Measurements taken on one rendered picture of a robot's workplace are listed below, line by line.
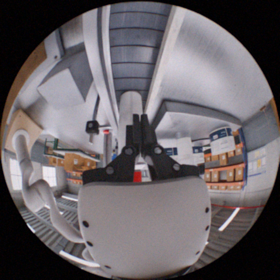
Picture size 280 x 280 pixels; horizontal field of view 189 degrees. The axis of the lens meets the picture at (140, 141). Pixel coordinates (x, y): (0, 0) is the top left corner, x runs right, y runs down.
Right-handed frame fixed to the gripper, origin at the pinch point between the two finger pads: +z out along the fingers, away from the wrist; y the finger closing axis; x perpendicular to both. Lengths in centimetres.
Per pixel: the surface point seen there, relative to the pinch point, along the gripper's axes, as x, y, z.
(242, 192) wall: -204, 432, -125
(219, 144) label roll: -23, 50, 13
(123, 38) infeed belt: 10.9, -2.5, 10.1
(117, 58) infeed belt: 6.9, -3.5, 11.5
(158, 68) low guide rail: 5.6, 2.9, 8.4
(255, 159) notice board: -94, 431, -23
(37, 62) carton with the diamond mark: 13.7, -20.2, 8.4
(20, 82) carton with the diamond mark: 11.9, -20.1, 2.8
